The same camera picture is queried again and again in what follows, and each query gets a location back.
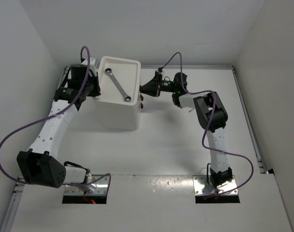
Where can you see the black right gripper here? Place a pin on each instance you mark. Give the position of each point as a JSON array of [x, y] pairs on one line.
[[153, 87]]

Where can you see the large silver ratchet wrench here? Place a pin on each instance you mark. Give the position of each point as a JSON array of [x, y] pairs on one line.
[[126, 97]]

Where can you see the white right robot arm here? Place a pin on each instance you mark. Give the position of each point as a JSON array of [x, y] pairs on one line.
[[211, 115]]

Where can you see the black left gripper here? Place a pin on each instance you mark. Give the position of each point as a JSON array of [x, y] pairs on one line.
[[95, 79]]

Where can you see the metal base plate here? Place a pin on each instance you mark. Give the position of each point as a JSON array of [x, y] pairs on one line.
[[98, 188], [202, 188]]

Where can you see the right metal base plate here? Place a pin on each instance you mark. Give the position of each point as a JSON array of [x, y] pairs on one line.
[[202, 188]]

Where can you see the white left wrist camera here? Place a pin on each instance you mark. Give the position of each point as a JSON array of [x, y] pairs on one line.
[[93, 62]]

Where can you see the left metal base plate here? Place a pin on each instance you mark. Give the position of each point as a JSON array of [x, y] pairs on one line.
[[98, 188]]

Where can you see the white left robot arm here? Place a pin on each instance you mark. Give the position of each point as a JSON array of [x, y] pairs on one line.
[[39, 165]]

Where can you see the white drawer organizer cabinet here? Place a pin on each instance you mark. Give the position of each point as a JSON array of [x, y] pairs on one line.
[[111, 110]]

